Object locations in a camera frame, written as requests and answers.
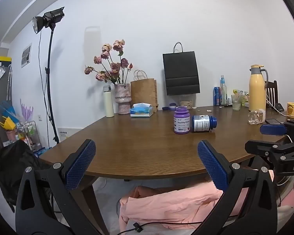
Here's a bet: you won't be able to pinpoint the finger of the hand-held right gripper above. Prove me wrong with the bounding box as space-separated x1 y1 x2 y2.
260 119 294 140
245 138 294 157

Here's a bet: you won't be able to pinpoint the black paper bag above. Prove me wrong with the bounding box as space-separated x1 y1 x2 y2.
162 42 201 96

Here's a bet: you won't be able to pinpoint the clear spray bottle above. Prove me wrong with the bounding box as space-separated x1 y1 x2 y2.
220 75 228 105

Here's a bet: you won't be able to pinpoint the clear glass cup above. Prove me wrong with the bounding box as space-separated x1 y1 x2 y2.
248 110 266 125

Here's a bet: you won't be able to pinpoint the white wall box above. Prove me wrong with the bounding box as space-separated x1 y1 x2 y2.
57 128 69 142

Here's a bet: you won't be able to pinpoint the dried pink roses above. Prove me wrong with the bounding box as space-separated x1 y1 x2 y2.
84 39 133 85

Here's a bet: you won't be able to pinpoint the wall picture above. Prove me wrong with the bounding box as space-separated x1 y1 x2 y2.
21 43 32 68

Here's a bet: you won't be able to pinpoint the pink marble vase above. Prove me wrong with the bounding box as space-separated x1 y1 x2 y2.
114 83 132 115

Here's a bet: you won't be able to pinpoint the blue drink can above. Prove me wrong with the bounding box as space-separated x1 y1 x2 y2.
213 87 221 106

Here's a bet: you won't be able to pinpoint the brown paper bag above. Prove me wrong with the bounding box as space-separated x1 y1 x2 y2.
130 70 158 113

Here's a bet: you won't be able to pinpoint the blue tissue box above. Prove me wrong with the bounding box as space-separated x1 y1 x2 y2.
130 103 154 117

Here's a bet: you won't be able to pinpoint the purple supplement bottle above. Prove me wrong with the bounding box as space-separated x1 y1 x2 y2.
174 106 191 135

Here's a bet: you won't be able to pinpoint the black cable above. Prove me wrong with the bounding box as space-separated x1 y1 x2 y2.
116 221 211 235

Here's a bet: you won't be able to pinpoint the wire rack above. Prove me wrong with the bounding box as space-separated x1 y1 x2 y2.
16 120 43 152

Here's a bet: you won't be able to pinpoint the tall drinking glass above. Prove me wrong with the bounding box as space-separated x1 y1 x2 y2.
231 94 242 111

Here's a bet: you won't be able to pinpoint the pink cloth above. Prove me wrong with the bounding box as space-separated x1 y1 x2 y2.
119 174 275 235

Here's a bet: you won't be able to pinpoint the dark cabinet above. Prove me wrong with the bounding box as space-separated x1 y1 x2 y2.
0 64 14 150

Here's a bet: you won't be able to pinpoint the yellow hangers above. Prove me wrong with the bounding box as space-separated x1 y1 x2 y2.
0 117 17 131

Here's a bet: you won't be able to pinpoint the purple hangers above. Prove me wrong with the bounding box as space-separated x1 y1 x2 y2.
20 99 34 123

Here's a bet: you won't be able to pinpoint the black studio light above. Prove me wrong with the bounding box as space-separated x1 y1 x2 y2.
32 6 65 34

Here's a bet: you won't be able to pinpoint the white thermos bottle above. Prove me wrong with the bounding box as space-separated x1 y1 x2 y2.
103 85 115 118

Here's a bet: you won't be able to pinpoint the black light stand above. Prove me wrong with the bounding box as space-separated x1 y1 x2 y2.
45 24 60 145

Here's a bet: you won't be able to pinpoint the white cable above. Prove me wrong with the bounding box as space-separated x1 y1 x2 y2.
266 98 289 117

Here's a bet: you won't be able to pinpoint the blue bottle with white label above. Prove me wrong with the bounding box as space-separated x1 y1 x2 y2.
191 115 217 133

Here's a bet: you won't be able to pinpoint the dark wooden chair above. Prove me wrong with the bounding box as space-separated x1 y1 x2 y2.
265 80 278 107

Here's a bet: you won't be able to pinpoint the green snack packet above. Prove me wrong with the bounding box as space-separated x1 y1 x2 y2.
233 89 250 103

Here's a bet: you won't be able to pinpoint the blue hangers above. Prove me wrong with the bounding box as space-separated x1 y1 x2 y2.
0 100 20 124

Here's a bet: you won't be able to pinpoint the black cloth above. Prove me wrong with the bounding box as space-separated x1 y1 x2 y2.
0 139 52 213

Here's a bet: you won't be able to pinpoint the yellow thermos jug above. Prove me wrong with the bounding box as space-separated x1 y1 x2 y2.
249 65 269 112

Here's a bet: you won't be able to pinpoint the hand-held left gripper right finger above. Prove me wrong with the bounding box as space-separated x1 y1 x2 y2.
197 139 278 235

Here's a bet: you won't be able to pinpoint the clear jar of nuts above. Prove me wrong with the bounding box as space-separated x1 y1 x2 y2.
179 95 194 110

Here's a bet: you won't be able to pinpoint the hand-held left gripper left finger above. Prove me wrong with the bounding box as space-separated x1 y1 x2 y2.
15 139 100 235

